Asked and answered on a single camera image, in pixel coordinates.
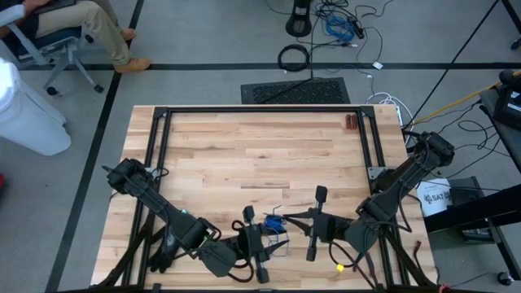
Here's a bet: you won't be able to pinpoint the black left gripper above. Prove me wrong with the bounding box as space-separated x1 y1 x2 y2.
238 205 291 285

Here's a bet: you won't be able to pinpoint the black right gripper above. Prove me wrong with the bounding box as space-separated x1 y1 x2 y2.
282 186 339 262

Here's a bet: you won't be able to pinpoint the blue cord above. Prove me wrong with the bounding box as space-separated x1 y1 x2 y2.
262 204 292 259

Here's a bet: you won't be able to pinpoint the red and blue pliers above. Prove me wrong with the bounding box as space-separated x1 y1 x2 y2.
357 254 376 278

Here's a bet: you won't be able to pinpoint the black glove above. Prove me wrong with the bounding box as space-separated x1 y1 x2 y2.
148 235 180 274

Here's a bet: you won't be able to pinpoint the black floor mat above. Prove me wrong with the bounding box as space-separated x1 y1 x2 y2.
240 77 352 106

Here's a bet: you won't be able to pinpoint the black box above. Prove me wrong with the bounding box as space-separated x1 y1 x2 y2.
447 176 484 208

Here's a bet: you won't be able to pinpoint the black stand beam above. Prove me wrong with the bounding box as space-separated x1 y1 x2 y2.
422 182 521 286

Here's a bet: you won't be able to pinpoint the black cylindrical stand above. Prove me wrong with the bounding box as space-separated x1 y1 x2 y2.
284 0 313 38

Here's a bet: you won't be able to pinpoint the black power strip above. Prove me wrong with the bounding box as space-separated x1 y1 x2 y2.
348 16 366 40

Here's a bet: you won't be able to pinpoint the thin black slanted pole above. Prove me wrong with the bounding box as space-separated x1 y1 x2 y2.
405 0 501 129

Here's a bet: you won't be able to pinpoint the black equipment desk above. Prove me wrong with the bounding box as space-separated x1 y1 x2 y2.
479 68 521 174

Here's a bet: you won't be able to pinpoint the white waste bin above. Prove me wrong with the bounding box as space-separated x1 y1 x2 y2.
0 56 72 157

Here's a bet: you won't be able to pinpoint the person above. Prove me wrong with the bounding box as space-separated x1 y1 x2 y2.
0 0 152 75

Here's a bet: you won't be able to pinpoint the grey office chair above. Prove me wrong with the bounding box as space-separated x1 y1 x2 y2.
0 3 106 97

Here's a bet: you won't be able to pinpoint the black cable loop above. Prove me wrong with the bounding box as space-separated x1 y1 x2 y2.
327 241 364 273
226 219 257 283

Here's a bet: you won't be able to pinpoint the black aluminium table frame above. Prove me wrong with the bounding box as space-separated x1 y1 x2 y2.
121 104 408 293

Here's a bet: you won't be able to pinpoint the brown cable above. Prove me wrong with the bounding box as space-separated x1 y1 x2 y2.
412 239 425 270

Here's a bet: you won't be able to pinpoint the white power strip cable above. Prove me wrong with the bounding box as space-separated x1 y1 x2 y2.
365 91 415 138

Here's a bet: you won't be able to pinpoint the black coiled cable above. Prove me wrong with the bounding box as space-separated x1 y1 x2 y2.
277 43 312 73

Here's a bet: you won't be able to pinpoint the yellow cable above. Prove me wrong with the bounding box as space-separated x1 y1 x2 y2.
401 69 521 130

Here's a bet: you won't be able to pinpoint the blue coiled cable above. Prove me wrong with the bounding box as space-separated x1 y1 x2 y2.
323 14 357 43

